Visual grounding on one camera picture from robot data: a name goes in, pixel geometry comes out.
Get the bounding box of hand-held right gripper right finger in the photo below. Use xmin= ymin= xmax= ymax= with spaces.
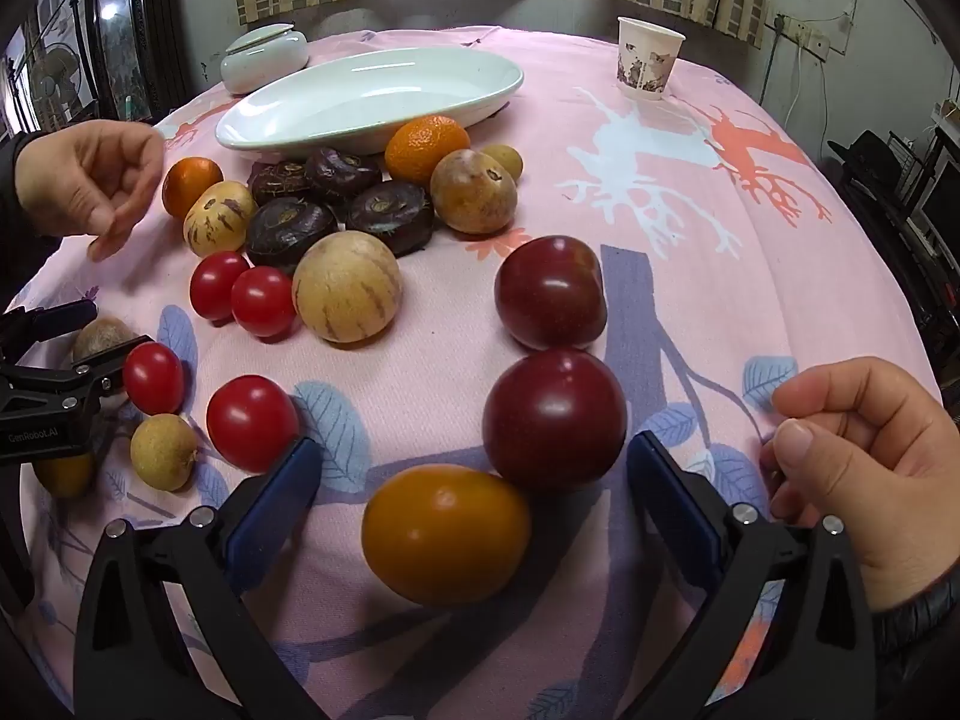
xmin=626 ymin=431 xmax=878 ymax=720

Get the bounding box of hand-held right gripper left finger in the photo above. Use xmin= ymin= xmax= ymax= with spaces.
xmin=71 ymin=436 xmax=323 ymax=720

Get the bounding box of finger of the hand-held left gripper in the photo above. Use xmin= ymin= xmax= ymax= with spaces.
xmin=0 ymin=336 xmax=156 ymax=422
xmin=0 ymin=298 xmax=100 ymax=352

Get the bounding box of small yellow tomato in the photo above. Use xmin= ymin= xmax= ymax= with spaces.
xmin=34 ymin=454 xmax=95 ymax=500

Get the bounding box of round brown fruit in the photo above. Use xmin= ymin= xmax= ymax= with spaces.
xmin=71 ymin=317 xmax=140 ymax=365

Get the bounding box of red cherry tomato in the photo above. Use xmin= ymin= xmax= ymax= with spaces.
xmin=122 ymin=341 xmax=186 ymax=416
xmin=230 ymin=265 xmax=297 ymax=338
xmin=205 ymin=375 xmax=301 ymax=475
xmin=189 ymin=250 xmax=252 ymax=321

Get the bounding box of small yellow longan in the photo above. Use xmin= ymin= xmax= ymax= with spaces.
xmin=130 ymin=412 xmax=200 ymax=492
xmin=478 ymin=144 xmax=524 ymax=182

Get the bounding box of dark red tomato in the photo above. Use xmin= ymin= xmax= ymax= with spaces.
xmin=482 ymin=349 xmax=629 ymax=494
xmin=493 ymin=235 xmax=608 ymax=352

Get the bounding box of large yellow tomato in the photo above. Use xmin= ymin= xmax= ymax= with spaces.
xmin=361 ymin=463 xmax=532 ymax=607

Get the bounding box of mandarin orange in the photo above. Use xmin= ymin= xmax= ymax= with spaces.
xmin=384 ymin=115 xmax=472 ymax=188
xmin=162 ymin=157 xmax=224 ymax=218

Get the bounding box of small striped pepino melon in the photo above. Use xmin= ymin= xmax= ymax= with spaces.
xmin=183 ymin=180 xmax=260 ymax=257

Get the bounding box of large striped pepino melon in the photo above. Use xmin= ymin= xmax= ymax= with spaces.
xmin=292 ymin=230 xmax=402 ymax=346

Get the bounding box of dark water chestnut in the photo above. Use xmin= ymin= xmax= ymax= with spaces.
xmin=247 ymin=160 xmax=316 ymax=205
xmin=245 ymin=195 xmax=340 ymax=275
xmin=304 ymin=146 xmax=383 ymax=203
xmin=345 ymin=180 xmax=436 ymax=256

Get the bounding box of tan passion fruit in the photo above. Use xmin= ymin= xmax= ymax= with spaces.
xmin=430 ymin=148 xmax=518 ymax=235

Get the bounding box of white oval plate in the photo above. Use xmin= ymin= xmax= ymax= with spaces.
xmin=215 ymin=45 xmax=524 ymax=160

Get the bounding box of person's right forearm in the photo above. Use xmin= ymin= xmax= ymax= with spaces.
xmin=870 ymin=562 xmax=960 ymax=691

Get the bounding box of person's left hand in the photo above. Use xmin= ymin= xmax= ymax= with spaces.
xmin=15 ymin=120 xmax=167 ymax=263

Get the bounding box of person's right hand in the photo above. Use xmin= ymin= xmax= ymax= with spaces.
xmin=759 ymin=356 xmax=953 ymax=616

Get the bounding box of electric fan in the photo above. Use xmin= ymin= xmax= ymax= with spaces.
xmin=26 ymin=41 xmax=83 ymax=121

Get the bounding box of pink printed tablecloth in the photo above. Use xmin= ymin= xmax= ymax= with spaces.
xmin=0 ymin=26 xmax=946 ymax=720

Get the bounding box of white lidded ceramic jar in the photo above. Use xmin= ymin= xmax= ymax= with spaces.
xmin=220 ymin=25 xmax=310 ymax=96

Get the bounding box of computer monitor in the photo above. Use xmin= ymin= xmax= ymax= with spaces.
xmin=911 ymin=157 xmax=960 ymax=248

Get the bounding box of black hat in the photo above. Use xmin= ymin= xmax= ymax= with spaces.
xmin=825 ymin=129 xmax=908 ymax=173

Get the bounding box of black metal rack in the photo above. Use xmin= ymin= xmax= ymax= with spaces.
xmin=825 ymin=127 xmax=960 ymax=331

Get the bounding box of printed paper cup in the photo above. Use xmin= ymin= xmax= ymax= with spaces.
xmin=616 ymin=15 xmax=687 ymax=101

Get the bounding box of dark framed wall picture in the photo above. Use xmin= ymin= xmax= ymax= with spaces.
xmin=82 ymin=0 xmax=188 ymax=125

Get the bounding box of wall socket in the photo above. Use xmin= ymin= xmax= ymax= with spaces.
xmin=772 ymin=11 xmax=833 ymax=61

